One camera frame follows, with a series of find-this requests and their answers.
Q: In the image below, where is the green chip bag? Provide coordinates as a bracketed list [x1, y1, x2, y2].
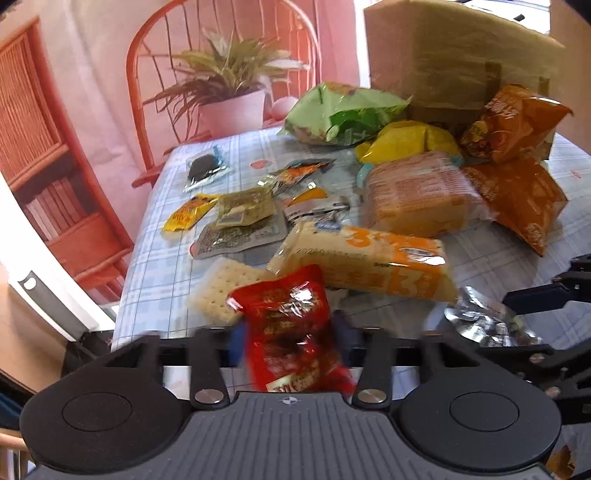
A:
[281, 82, 411, 147]

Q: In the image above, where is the red snack packet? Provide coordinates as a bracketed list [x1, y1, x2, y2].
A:
[228, 265, 355, 397]

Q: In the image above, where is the black cookie clear packet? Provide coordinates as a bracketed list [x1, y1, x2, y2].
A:
[183, 145, 230, 193]

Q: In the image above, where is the lower orange chip bag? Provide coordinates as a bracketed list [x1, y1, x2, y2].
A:
[463, 157, 568, 256]

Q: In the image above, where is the orange bread loaf package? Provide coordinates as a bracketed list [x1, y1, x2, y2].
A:
[362, 151, 494, 238]

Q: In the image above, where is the silver orange snack packet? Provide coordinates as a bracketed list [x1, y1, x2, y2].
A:
[283, 187, 351, 224]

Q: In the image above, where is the orange black snack packet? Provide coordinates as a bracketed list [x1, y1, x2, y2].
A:
[256, 158, 335, 196]

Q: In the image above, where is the silver foil snack packet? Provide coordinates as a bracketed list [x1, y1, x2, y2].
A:
[444, 286, 544, 347]

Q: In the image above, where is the orange chip bag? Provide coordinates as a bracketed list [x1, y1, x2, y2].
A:
[463, 157, 568, 256]
[460, 84, 573, 164]

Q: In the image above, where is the checkered tablecloth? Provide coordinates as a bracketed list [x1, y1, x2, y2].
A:
[111, 126, 591, 480]

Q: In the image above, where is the small yellow snack packet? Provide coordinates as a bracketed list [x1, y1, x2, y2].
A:
[162, 194, 219, 232]

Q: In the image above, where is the grey seaweed snack packet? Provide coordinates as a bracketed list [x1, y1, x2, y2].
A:
[189, 212, 287, 260]

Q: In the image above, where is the olive green snack packet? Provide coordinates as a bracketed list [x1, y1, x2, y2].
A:
[214, 187, 276, 229]

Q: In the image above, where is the clear cracker pack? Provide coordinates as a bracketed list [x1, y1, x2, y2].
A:
[188, 257, 274, 327]

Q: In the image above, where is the brown cardboard box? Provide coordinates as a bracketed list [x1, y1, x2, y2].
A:
[363, 1, 565, 134]

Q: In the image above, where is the long orange cracker package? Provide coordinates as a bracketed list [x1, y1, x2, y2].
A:
[266, 221, 458, 302]

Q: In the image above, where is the upper orange chip bag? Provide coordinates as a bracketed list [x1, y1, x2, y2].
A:
[460, 84, 573, 164]

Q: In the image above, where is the yellow chip bag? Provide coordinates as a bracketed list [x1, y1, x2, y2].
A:
[355, 120, 461, 165]

